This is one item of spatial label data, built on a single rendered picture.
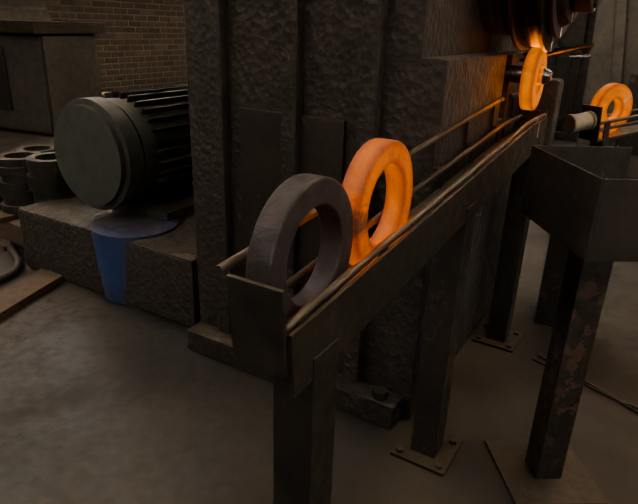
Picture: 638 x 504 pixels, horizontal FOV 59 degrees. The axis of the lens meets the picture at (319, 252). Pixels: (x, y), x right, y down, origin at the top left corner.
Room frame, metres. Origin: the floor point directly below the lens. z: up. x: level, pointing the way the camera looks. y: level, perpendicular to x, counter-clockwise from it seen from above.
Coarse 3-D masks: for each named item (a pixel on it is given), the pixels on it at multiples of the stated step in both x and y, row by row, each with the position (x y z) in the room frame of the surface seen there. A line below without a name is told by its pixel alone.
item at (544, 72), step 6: (510, 66) 1.57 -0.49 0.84; (516, 66) 1.56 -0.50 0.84; (522, 66) 1.56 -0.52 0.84; (510, 72) 1.56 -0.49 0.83; (516, 72) 1.55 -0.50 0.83; (540, 72) 1.52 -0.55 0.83; (546, 72) 1.52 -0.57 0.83; (552, 72) 1.53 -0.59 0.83; (504, 78) 1.57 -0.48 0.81; (510, 78) 1.56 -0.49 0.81; (516, 78) 1.55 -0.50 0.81; (540, 78) 1.52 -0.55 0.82; (546, 78) 1.52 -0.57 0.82
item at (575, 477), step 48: (528, 192) 1.09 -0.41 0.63; (576, 192) 0.92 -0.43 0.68; (624, 192) 0.85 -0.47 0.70; (576, 240) 0.89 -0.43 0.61; (624, 240) 0.86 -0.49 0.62; (576, 288) 0.98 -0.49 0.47; (576, 336) 0.98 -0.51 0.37; (576, 384) 0.98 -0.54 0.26; (528, 480) 0.98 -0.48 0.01; (576, 480) 0.98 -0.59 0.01
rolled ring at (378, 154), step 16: (368, 144) 0.76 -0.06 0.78; (384, 144) 0.76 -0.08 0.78; (400, 144) 0.80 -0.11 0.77; (352, 160) 0.74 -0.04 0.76; (368, 160) 0.73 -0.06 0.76; (384, 160) 0.75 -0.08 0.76; (400, 160) 0.80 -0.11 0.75; (352, 176) 0.72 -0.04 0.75; (368, 176) 0.71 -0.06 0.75; (400, 176) 0.82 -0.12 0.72; (352, 192) 0.71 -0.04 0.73; (368, 192) 0.71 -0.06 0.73; (400, 192) 0.83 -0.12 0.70; (352, 208) 0.70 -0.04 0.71; (368, 208) 0.72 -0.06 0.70; (384, 208) 0.84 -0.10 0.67; (400, 208) 0.82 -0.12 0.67; (384, 224) 0.82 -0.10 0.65; (400, 224) 0.82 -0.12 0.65; (368, 240) 0.72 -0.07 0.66; (352, 256) 0.71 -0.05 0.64
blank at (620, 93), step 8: (600, 88) 1.84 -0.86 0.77; (608, 88) 1.82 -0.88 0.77; (616, 88) 1.83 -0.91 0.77; (624, 88) 1.84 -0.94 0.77; (600, 96) 1.81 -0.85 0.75; (608, 96) 1.82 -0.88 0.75; (616, 96) 1.83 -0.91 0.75; (624, 96) 1.85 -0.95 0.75; (592, 104) 1.82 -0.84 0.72; (600, 104) 1.81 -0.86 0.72; (608, 104) 1.82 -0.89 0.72; (616, 104) 1.87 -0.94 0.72; (624, 104) 1.85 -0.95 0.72; (632, 104) 1.87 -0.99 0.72; (616, 112) 1.86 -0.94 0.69; (624, 112) 1.85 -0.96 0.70; (616, 128) 1.85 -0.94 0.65
